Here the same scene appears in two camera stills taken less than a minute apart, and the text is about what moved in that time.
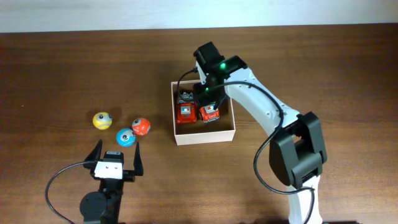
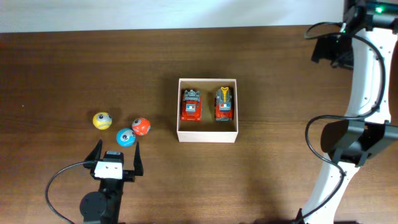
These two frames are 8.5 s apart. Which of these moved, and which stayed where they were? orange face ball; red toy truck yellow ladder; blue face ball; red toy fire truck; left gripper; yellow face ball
Moved: red toy truck yellow ladder; red toy fire truck
Stayed: left gripper; blue face ball; yellow face ball; orange face ball
